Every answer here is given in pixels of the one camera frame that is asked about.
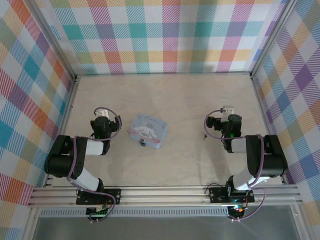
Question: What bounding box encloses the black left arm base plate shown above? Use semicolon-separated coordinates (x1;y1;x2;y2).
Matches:
76;188;122;206

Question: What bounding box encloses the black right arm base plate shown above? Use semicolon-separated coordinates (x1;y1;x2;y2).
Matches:
208;186;256;204

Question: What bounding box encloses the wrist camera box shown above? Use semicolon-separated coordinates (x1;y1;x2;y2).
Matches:
221;105;235;122
95;107;111;118

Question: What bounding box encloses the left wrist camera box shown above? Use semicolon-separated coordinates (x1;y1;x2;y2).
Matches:
95;107;111;118

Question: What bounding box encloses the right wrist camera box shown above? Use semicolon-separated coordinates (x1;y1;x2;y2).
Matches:
221;105;235;122

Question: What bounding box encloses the aluminium frame post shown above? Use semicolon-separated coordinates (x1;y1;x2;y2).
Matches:
249;0;299;79
31;0;81;80

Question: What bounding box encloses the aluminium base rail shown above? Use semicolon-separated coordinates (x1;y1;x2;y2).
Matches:
26;184;304;208

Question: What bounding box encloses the aluminium back rail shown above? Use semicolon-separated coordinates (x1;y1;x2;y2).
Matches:
74;71;253;77

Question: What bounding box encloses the light blue cartoon tin box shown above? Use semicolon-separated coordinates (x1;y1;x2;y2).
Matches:
127;113;169;150

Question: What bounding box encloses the grey metal panel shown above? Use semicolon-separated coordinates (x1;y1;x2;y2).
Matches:
32;216;302;240

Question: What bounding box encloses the aluminium side rail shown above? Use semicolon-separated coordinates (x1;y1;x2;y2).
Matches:
42;74;81;188
249;73;288;185

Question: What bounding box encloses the grey slotted cable duct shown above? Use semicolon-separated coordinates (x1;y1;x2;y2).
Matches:
39;209;230;218

